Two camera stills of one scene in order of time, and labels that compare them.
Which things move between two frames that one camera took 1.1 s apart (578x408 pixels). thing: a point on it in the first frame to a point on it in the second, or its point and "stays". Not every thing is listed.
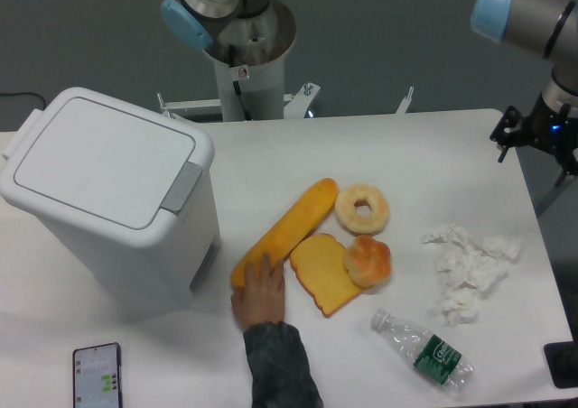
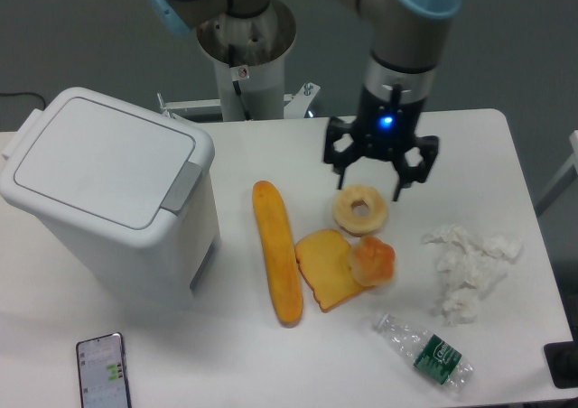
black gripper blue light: (553, 130) to (384, 129)
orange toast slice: (319, 262) stays
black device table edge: (563, 361) stays
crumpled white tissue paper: (470, 265) stays
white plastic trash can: (131, 194) stays
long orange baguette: (285, 235) to (281, 253)
